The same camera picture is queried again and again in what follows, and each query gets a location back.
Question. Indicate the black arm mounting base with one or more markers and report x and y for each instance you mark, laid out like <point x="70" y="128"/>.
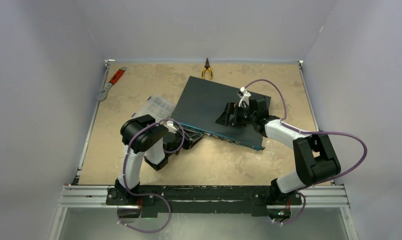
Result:
<point x="256" y="200"/>

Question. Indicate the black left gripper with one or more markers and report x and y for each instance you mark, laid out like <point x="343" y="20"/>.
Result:
<point x="189" y="135"/>

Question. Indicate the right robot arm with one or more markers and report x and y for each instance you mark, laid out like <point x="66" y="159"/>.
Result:
<point x="314" y="156"/>

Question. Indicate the dark grey network switch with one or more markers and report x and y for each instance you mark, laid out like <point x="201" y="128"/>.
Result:
<point x="201" y="104"/>

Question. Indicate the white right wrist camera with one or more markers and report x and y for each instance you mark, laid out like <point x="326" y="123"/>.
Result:
<point x="244" y="97"/>

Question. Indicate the red handled adjustable wrench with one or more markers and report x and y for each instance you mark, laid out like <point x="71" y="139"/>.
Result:
<point x="102" y="95"/>

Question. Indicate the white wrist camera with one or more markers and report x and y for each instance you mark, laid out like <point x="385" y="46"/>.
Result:
<point x="170" y="126"/>
<point x="244" y="97"/>

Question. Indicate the yellow handled pliers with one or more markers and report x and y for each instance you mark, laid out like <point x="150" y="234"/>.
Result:
<point x="207" y="68"/>

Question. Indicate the aluminium frame rail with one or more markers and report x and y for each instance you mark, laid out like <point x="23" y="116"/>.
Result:
<point x="92" y="196"/>

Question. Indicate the clear plastic organizer box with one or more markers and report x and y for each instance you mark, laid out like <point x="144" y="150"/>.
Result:
<point x="156" y="106"/>

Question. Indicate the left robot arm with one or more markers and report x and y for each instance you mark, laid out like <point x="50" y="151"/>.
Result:
<point x="152" y="141"/>

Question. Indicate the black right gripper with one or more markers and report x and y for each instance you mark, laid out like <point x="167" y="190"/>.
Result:
<point x="224" y="119"/>

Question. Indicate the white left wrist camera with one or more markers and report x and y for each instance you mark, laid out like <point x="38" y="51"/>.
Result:
<point x="170" y="126"/>

